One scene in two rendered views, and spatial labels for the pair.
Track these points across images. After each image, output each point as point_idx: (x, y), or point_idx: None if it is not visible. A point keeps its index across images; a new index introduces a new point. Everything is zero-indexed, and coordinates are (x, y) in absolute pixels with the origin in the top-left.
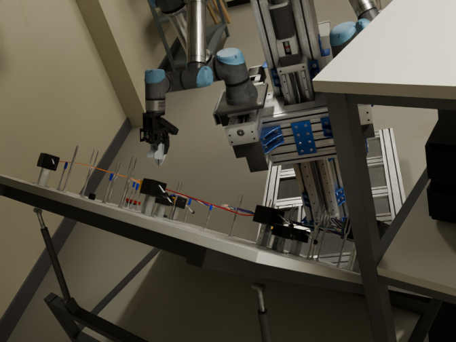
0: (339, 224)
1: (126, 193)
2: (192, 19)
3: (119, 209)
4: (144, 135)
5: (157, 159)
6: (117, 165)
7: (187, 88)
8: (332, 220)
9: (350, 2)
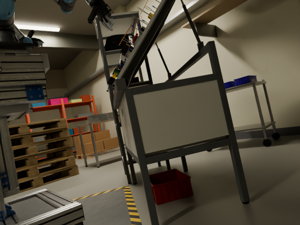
0: (121, 64)
1: (144, 22)
2: None
3: None
4: (108, 9)
5: (112, 25)
6: (139, 8)
7: (73, 6)
8: (122, 61)
9: (17, 29)
